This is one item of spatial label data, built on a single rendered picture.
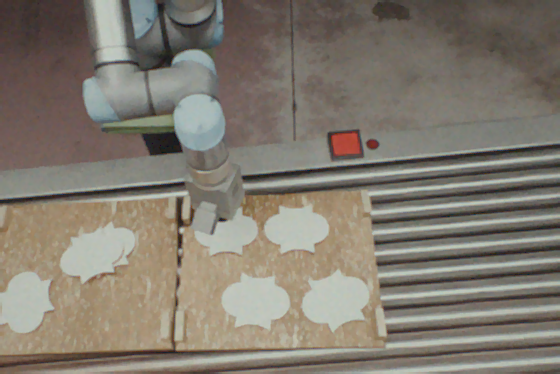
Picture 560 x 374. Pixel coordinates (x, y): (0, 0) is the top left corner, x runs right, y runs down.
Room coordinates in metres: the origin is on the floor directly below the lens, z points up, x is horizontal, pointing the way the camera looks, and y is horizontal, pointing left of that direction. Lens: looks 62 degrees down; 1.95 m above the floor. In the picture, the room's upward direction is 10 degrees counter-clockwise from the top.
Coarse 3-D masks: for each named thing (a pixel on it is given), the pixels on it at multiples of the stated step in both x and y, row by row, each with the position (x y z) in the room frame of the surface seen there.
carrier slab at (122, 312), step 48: (0, 240) 0.62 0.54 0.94; (48, 240) 0.60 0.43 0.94; (144, 240) 0.55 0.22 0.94; (0, 288) 0.50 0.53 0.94; (96, 288) 0.46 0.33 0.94; (144, 288) 0.44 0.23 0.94; (0, 336) 0.39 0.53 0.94; (48, 336) 0.37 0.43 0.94; (96, 336) 0.35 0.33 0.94; (144, 336) 0.34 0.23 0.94
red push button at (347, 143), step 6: (354, 132) 0.74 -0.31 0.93; (336, 138) 0.73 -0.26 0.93; (342, 138) 0.73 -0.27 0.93; (348, 138) 0.73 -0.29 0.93; (354, 138) 0.72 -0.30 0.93; (336, 144) 0.72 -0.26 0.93; (342, 144) 0.71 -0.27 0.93; (348, 144) 0.71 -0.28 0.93; (354, 144) 0.71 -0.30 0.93; (336, 150) 0.70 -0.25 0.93; (342, 150) 0.70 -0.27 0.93; (348, 150) 0.69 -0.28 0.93; (354, 150) 0.69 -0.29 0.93
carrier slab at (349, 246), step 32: (352, 192) 0.58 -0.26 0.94; (256, 224) 0.54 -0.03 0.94; (352, 224) 0.50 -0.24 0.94; (192, 256) 0.49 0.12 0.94; (224, 256) 0.48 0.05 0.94; (256, 256) 0.46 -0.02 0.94; (288, 256) 0.45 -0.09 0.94; (320, 256) 0.44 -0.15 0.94; (352, 256) 0.42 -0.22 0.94; (192, 288) 0.42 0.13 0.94; (224, 288) 0.41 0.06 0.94; (288, 288) 0.38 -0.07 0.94; (192, 320) 0.35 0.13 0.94; (224, 320) 0.34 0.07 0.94; (288, 320) 0.31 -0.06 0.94
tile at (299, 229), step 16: (288, 208) 0.56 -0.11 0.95; (304, 208) 0.55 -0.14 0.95; (272, 224) 0.53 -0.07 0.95; (288, 224) 0.52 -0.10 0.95; (304, 224) 0.51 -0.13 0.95; (320, 224) 0.51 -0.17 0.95; (272, 240) 0.49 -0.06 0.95; (288, 240) 0.48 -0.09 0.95; (304, 240) 0.48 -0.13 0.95; (320, 240) 0.47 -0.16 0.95
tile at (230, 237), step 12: (240, 216) 0.56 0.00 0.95; (216, 228) 0.54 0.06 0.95; (228, 228) 0.54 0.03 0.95; (240, 228) 0.53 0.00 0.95; (252, 228) 0.53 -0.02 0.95; (204, 240) 0.52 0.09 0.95; (216, 240) 0.51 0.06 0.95; (228, 240) 0.51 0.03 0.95; (240, 240) 0.50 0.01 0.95; (252, 240) 0.50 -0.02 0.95; (216, 252) 0.49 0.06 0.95; (228, 252) 0.48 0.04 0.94; (240, 252) 0.48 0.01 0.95
